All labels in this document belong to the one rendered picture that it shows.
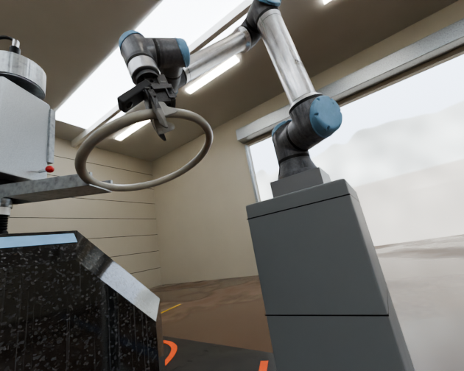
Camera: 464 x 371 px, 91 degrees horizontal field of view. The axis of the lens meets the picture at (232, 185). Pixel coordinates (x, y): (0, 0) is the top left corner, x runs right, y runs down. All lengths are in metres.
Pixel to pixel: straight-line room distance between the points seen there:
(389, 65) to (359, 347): 4.83
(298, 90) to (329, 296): 0.77
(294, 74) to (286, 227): 0.62
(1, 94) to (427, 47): 5.33
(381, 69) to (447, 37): 0.92
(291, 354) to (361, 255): 0.43
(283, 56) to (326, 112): 0.31
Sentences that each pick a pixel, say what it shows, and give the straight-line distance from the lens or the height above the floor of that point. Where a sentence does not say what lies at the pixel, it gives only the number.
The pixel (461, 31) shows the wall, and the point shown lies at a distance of 5.52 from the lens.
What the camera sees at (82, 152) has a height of 1.02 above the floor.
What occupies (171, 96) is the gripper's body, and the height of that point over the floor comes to 1.13.
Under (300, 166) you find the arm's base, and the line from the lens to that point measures 1.03.
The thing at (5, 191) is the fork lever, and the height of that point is 1.03.
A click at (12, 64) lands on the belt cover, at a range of 1.46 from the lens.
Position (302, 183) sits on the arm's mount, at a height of 0.89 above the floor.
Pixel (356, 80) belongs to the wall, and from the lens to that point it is 5.22.
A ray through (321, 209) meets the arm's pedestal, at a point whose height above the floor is 0.76.
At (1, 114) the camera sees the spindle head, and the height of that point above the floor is 1.34.
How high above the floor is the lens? 0.69
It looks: 15 degrees up
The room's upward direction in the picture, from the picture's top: 10 degrees counter-clockwise
